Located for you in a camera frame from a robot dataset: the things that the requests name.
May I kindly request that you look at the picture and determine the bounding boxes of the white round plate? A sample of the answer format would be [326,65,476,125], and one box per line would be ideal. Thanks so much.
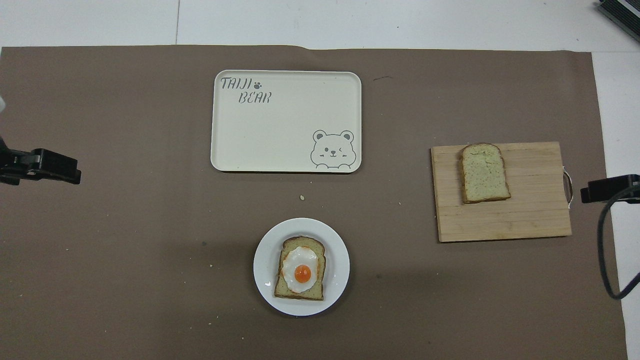
[253,217,351,317]

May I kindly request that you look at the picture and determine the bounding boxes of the cream tray with bear print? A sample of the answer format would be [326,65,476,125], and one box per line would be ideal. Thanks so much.
[210,69,363,174]

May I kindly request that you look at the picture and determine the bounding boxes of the fried egg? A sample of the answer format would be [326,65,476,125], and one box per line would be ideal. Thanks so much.
[281,246,320,294]

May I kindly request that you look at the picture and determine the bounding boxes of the bread slice under egg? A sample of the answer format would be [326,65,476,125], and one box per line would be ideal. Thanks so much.
[274,236,327,302]

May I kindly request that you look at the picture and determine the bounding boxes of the plain bread slice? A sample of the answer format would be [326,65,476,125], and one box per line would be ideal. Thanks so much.
[460,143,512,204]

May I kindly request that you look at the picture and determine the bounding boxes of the wooden cutting board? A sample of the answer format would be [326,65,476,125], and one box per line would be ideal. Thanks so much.
[431,141,574,244]

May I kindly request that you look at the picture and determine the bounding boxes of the black cable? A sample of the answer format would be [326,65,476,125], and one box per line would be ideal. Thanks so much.
[597,184,640,300]

